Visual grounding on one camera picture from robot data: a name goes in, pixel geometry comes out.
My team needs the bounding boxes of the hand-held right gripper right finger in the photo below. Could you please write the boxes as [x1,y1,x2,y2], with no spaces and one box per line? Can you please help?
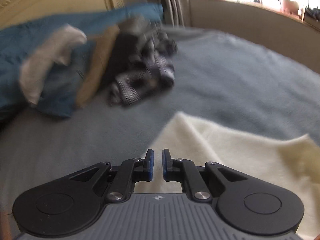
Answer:
[162,149,248,202]

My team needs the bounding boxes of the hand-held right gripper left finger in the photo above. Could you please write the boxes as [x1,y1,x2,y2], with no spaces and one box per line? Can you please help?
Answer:
[69,149,154,202]

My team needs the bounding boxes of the cream fleece garment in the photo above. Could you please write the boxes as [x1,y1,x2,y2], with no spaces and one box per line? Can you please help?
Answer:
[150,111,320,238]

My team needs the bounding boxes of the grey plaid shirt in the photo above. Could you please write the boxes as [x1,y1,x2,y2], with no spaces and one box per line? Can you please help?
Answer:
[108,24,178,105]

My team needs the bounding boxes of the tan pants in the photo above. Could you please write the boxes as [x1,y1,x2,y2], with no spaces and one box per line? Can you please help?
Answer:
[75,25,120,109]

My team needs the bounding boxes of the dark grey garment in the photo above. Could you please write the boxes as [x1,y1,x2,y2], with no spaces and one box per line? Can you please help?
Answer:
[100,32,140,93]

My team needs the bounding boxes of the blue jeans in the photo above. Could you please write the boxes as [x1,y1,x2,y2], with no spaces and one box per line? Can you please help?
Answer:
[37,42,97,118]

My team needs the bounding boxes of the grey pillow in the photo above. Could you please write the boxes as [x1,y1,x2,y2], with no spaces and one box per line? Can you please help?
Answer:
[117,16,150,34]

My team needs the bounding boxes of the white shirt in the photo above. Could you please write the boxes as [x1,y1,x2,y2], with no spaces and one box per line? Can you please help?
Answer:
[19,24,87,104]

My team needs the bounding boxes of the beige curtain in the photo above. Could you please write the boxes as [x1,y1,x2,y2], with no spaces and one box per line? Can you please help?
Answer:
[156,0,189,27]

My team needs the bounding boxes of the blue quilt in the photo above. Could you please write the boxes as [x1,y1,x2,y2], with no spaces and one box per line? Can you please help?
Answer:
[0,3,164,110]

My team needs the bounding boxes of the pink pot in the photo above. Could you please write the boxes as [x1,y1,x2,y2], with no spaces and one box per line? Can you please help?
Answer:
[280,0,299,13]

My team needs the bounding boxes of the cardboard box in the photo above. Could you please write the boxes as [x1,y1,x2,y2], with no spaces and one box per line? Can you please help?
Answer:
[301,6,320,29]

